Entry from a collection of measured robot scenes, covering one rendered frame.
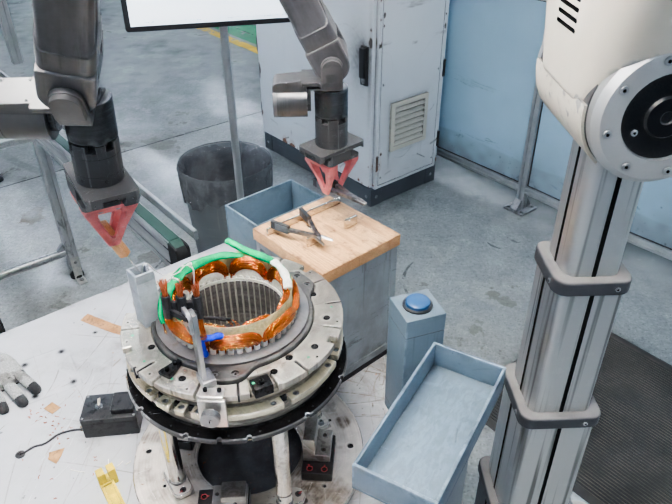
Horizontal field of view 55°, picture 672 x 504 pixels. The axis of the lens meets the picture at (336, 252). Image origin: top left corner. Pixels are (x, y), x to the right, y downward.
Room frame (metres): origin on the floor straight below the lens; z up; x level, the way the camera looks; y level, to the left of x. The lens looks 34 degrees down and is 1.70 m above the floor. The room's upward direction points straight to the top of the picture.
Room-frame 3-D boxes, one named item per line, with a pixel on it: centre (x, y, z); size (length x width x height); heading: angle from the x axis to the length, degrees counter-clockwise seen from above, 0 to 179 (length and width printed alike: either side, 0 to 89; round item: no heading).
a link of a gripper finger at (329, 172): (1.06, 0.01, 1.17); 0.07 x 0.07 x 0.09; 42
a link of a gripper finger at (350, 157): (1.06, 0.01, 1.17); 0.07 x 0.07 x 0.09; 42
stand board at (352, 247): (1.01, 0.02, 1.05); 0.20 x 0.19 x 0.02; 42
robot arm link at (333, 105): (1.05, 0.01, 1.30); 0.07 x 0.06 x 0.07; 92
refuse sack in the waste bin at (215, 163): (2.36, 0.45, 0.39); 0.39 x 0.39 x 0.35
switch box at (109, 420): (0.81, 0.41, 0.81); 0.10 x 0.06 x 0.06; 96
